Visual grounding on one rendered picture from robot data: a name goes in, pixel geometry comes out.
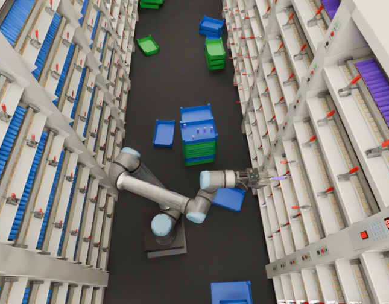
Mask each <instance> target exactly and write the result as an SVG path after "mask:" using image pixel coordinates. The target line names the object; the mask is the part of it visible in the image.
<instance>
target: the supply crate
mask: <svg viewBox="0 0 389 304"><path fill-rule="evenodd" d="M184 124H186V130H185V129H184ZM204 127H206V132H205V133H204ZM211 127H213V132H212V133H211V132H210V129H211ZM198 128H199V134H197V129H198ZM180 129H181V133H182V141H183V145H188V144H197V143H202V142H210V141H217V139H218V133H217V131H216V128H215V124H214V121H213V117H211V119H204V120H199V121H191V122H182V121H180ZM193 135H194V140H192V136H193Z"/></svg>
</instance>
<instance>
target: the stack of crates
mask: <svg viewBox="0 0 389 304"><path fill-rule="evenodd" d="M180 112H181V120H182V122H191V121H199V120H204V119H211V117H213V116H212V111H211V108H210V103H209V104H208V105H207V106H198V107H189V108H184V109H183V108H182V107H181V108H180Z"/></svg>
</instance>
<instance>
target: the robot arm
mask: <svg viewBox="0 0 389 304"><path fill-rule="evenodd" d="M139 157H140V154H139V153H138V152H137V151H136V150H134V149H132V148H128V147H125V148H123V149H122V150H121V151H120V153H119V154H118V156H117V157H116V159H115V160H114V161H113V163H112V164H111V165H110V167H109V180H110V182H111V184H112V185H113V186H114V187H115V188H116V189H118V190H124V189H126V190H128V191H130V192H133V193H135V194H137V195H140V196H142V197H145V198H147V199H149V200H152V201H155V202H157V203H159V206H160V208H161V210H160V212H159V214H158V215H156V216H155V217H154V218H153V220H152V222H151V228H152V231H153V236H154V239H155V240H156V242H157V243H159V244H160V245H168V244H170V243H172V242H173V241H174V240H175V238H176V236H177V229H176V227H175V224H176V222H177V220H178V218H179V216H180V214H181V213H183V214H185V215H186V217H187V219H189V220H191V221H193V222H195V223H202V222H203V221H204V219H205V218H206V214H207V212H208V210H209V208H210V206H211V204H212V202H213V200H214V198H215V196H216V195H217V191H218V189H221V188H234V187H235V186H237V185H239V186H240V187H241V188H242V189H243V190H244V191H246V190H248V187H252V189H253V188H255V189H261V188H263V187H266V186H268V185H270V184H272V183H274V182H275V180H265V181H263V180H259V179H261V178H272V177H274V176H273V175H271V174H269V171H264V172H262V173H261V172H259V171H258V168H247V169H246V171H245V172H244V173H239V171H236V172H233V170H225V171H202V172H201V173H200V190H199V192H198V194H197V196H196V198H195V199H192V198H188V197H185V196H183V195H180V194H178V193H176V192H172V191H169V190H167V189H166V188H165V187H164V186H163V185H162V184H161V183H160V182H159V180H158V179H157V178H156V177H155V176H154V175H153V174H152V173H151V171H150V170H149V169H148V168H147V167H146V166H145V165H144V164H143V163H142V162H141V160H140V159H139Z"/></svg>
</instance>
